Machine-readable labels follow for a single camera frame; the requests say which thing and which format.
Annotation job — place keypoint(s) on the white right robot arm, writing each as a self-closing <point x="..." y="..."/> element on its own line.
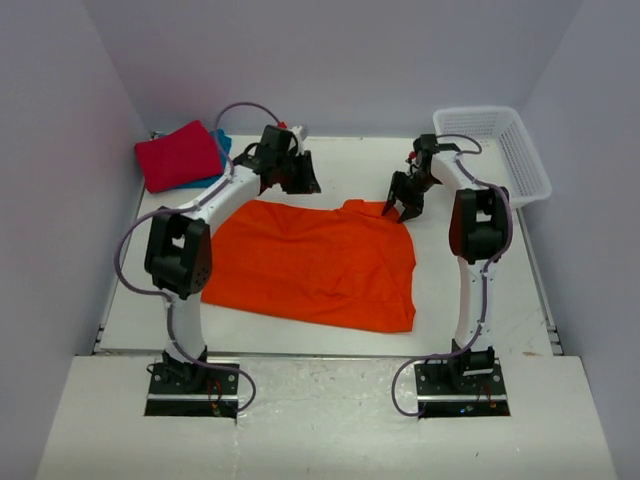
<point x="480" y="233"/>

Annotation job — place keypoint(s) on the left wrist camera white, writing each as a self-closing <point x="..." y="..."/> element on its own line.
<point x="299" y="134"/>

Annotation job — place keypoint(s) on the orange t shirt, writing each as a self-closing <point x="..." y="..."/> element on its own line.
<point x="350" y="267"/>

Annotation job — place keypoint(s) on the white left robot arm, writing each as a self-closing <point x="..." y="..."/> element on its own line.
<point x="179" y="254"/>

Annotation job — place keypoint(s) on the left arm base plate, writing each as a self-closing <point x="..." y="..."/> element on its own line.
<point x="192" y="391"/>

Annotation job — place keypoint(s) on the folded red t shirt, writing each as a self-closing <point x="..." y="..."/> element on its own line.
<point x="166" y="161"/>

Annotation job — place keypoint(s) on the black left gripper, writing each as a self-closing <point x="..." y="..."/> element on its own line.
<point x="307" y="183"/>

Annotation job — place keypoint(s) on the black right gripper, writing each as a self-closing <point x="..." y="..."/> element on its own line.
<point x="414" y="206"/>

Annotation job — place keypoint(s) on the folded blue t shirt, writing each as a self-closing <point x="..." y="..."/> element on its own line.
<point x="209" y="165"/>

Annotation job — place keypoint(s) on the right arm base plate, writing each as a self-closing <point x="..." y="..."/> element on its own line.
<point x="466" y="386"/>

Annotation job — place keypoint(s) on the white plastic basket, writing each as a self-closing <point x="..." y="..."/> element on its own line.
<point x="499" y="149"/>

